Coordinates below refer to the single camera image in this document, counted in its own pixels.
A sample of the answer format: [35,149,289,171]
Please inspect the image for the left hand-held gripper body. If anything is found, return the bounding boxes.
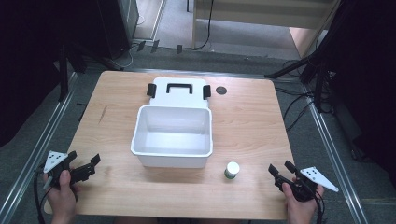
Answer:
[43,150,96,189]

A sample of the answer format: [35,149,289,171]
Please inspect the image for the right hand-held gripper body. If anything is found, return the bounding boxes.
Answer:
[274,166,340,203]

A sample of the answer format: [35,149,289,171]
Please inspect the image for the small white-capped jar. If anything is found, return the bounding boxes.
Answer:
[223,161,241,180]

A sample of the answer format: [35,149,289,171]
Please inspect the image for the white plastic storage box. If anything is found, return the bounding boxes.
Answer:
[130,104,214,169]

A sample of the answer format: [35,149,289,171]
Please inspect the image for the person's right hand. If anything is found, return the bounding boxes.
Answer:
[281,181,325,224]

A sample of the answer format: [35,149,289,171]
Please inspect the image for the person's left hand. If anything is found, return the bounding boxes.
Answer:
[43,169,79,224]

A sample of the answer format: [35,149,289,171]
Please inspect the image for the black tripod stand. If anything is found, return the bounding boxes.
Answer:
[263,46,332,114]

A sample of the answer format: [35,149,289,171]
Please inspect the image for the dark curtain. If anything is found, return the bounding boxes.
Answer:
[317,0,396,185]
[0,0,104,148]

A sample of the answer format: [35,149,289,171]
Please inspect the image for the black cabinet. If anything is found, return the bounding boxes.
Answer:
[92,0,140,61]

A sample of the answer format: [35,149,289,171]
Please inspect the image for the light wooden furniture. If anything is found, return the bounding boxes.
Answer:
[191,0,344,59]

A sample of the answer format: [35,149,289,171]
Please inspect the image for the metal floor rail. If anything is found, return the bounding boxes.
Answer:
[302,83,371,224]
[0,71,79,224]

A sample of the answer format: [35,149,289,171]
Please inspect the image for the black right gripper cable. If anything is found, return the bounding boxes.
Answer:
[312,186,326,224]

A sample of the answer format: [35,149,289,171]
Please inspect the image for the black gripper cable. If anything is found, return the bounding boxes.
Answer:
[33,169,50,224]
[312,186,326,224]

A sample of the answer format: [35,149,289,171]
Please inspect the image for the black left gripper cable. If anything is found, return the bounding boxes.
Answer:
[33,169,50,224]

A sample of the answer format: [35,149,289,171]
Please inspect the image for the black floor cables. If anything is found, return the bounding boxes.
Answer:
[275,86,316,133]

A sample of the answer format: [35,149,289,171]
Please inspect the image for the white lid with black handle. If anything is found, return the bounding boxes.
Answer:
[146,77,212,110]

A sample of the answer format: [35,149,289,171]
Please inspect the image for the white floor cable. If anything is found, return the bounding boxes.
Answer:
[108,42,139,70]

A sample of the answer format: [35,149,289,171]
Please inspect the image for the black hanging cable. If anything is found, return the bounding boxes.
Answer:
[197,0,216,50]

